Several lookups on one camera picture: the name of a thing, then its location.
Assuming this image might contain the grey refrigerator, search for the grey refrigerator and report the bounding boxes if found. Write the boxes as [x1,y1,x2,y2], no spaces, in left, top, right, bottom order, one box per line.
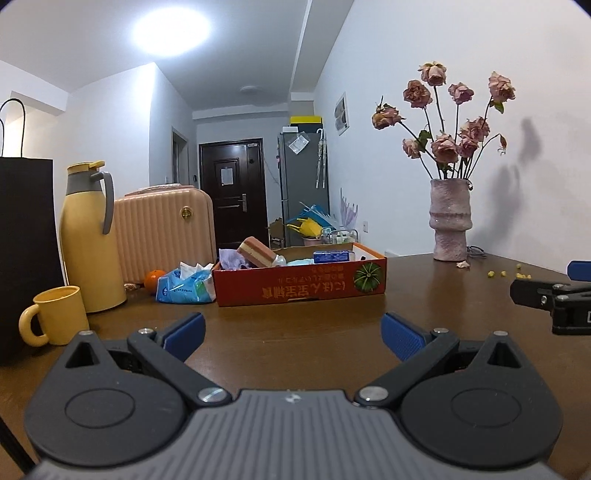
[278,130,331,248]

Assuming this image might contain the wire storage rack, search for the wire storage rack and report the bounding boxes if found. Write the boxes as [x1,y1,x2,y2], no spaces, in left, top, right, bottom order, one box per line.
[323,228,356,246]

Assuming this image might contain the blue and white carton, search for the blue and white carton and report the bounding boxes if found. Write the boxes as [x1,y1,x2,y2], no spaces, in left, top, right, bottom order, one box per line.
[313,250,354,265]

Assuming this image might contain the black paper bag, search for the black paper bag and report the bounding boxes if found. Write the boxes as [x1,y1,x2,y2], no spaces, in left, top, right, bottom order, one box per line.
[0,98,66,368]

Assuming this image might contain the pink ribbed suitcase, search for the pink ribbed suitcase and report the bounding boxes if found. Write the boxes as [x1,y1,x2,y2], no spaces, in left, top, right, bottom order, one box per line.
[112,185,218,284]

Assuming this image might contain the orange fruit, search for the orange fruit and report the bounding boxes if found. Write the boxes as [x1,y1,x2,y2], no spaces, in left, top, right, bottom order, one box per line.
[144,269,168,293]

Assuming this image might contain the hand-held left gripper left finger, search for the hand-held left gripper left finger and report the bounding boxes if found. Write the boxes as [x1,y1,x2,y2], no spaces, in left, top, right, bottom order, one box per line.
[58,311,232,408]

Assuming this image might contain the purple knitted cloth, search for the purple knitted cloth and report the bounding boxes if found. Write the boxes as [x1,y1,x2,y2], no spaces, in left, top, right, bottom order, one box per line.
[218,248,253,271]

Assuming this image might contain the yellow thermos jug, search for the yellow thermos jug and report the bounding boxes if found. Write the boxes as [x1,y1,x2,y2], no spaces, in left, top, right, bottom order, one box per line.
[59,161,128,313]

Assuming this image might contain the grey interior door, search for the grey interior door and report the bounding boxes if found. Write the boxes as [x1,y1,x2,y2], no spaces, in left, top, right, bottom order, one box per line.
[172,127,190,186]

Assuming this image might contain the bright ceiling light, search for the bright ceiling light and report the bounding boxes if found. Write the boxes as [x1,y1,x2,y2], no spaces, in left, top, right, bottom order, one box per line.
[131,9,213,59]

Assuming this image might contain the dark wooden door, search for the dark wooden door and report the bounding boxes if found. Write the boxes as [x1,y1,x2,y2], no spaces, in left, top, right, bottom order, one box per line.
[198,138,269,253]

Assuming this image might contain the blue tissue pack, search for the blue tissue pack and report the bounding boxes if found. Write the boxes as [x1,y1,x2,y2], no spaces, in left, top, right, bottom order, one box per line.
[156,261,217,305]

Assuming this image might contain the pink layered sponge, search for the pink layered sponge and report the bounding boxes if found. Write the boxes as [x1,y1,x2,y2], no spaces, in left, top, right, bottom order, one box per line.
[237,236,278,269]

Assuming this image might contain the white wall panel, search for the white wall panel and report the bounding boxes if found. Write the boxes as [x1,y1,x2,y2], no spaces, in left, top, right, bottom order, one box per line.
[335,91,351,136]

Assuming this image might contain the yellow crumbs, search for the yellow crumbs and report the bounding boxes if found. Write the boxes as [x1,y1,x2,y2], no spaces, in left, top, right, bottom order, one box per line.
[487,263,532,280]

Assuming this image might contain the red cardboard box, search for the red cardboard box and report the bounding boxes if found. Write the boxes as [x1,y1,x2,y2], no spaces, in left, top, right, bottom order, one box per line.
[212,243,387,308]

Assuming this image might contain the yellow mug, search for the yellow mug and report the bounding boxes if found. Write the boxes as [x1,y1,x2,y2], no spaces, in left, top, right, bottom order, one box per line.
[18,285,91,347]

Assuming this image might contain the white folded umbrella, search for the white folded umbrella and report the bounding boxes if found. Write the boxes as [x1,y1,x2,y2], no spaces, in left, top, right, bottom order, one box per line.
[315,129,328,189]

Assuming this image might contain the purple wall decoration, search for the purple wall decoration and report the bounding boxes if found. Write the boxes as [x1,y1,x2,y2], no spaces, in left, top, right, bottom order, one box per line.
[339,187,360,232]

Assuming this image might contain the blue bags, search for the blue bags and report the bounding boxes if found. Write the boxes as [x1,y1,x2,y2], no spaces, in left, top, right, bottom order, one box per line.
[298,202,331,230]

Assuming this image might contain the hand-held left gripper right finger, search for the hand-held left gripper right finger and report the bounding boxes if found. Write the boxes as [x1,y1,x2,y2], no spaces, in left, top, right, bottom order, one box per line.
[353,312,533,409]

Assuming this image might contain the yellow and black box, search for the yellow and black box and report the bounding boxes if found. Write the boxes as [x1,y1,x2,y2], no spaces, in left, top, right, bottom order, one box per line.
[290,115,323,134]

